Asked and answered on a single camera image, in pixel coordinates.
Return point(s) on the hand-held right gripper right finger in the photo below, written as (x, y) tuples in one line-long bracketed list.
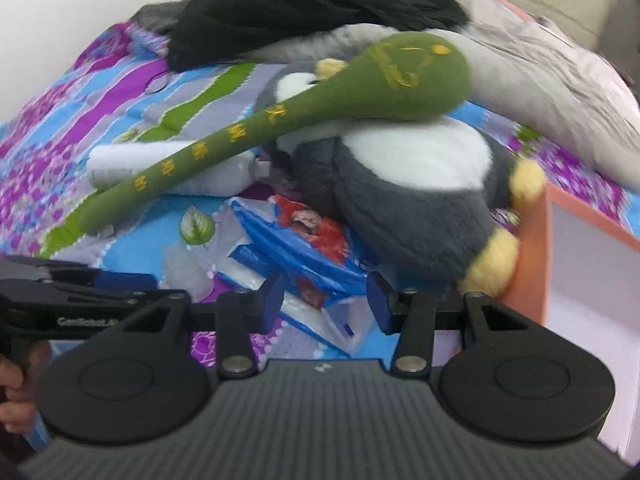
[(377, 305)]

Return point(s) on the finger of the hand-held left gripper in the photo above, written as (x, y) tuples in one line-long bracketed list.
[(125, 281)]

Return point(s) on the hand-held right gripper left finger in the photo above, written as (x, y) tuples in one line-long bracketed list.
[(274, 305)]

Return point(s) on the orange cardboard box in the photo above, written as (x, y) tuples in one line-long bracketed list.
[(590, 270)]

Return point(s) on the person's left hand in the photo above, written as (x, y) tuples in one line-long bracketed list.
[(12, 390)]

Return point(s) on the grey penguin plush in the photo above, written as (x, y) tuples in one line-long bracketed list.
[(400, 195)]

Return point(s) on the white tube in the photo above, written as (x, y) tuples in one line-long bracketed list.
[(120, 160)]

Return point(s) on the green plush spoon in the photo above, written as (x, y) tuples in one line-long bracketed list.
[(415, 80)]

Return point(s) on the dark grey blanket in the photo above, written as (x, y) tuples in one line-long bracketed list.
[(160, 17)]

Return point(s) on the grey duvet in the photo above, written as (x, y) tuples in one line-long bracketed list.
[(550, 90)]

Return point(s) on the black jacket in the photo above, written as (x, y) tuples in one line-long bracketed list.
[(300, 5)]

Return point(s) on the grey wardrobe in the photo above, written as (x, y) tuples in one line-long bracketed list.
[(625, 20)]

